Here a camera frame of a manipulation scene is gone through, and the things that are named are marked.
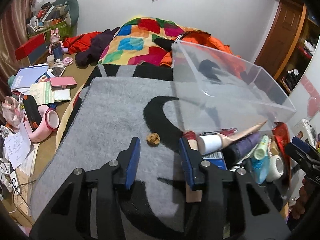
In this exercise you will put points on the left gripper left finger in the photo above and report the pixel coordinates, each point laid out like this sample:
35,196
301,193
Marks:
128,161

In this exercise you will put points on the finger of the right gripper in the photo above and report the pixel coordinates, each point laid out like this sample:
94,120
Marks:
302,144
302,156

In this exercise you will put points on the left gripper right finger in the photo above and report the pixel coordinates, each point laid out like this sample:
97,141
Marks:
183,147

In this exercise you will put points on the wooden shoehorn white cap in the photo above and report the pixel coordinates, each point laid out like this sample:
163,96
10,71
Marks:
211,143

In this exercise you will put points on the blue staples box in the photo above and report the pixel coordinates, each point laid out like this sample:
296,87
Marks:
217,159

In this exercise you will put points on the white tape roll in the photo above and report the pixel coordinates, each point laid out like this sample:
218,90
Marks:
276,168

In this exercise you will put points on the brown walnut bead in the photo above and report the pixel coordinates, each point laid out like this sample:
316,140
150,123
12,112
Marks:
153,139

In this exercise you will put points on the light green tube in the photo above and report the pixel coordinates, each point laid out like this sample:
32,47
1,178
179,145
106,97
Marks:
261,149

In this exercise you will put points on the teal tube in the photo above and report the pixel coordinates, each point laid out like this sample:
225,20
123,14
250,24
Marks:
260,168

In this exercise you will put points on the dark purple spray bottle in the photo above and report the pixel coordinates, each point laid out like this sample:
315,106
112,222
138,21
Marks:
236,151

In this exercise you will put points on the beige cosmetic tube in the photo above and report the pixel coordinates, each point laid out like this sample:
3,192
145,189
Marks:
193,194

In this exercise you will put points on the person right hand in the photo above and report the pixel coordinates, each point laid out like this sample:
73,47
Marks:
304,194

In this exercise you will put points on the grey black plush blanket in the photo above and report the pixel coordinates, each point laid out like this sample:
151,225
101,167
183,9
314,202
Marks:
78,190

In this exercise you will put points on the clear plastic storage bin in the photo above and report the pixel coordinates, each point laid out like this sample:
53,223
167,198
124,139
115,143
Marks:
217,90

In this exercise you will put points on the pink headphone case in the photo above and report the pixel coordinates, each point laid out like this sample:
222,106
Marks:
39,121

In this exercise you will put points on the pink flat box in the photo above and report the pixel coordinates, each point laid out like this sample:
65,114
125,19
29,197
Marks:
62,82

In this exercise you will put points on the wooden door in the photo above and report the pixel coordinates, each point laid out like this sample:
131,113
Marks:
282,37

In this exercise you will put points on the dark purple garment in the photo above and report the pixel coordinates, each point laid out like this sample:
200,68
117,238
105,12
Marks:
96,48

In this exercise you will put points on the colourful patchwork quilt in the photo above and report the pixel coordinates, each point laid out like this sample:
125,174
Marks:
134,41

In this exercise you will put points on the orange puffer jacket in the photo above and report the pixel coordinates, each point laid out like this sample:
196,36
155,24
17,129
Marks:
204,39

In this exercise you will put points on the red jacket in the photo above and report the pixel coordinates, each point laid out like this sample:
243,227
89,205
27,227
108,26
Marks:
79,43

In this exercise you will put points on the blue notebook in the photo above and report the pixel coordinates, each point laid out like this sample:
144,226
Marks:
25,77

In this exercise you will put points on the pink rabbit figurine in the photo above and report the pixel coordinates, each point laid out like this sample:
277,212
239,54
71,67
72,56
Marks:
56,45

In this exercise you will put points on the green cardboard box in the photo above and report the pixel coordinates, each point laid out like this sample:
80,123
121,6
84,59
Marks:
64,31

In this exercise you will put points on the red long box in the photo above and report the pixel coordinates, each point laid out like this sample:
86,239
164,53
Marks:
25,49

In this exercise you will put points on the green neck pillow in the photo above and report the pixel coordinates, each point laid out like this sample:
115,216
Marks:
69,11

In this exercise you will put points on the striped curtain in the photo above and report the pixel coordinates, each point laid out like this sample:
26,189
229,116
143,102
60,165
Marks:
13,34

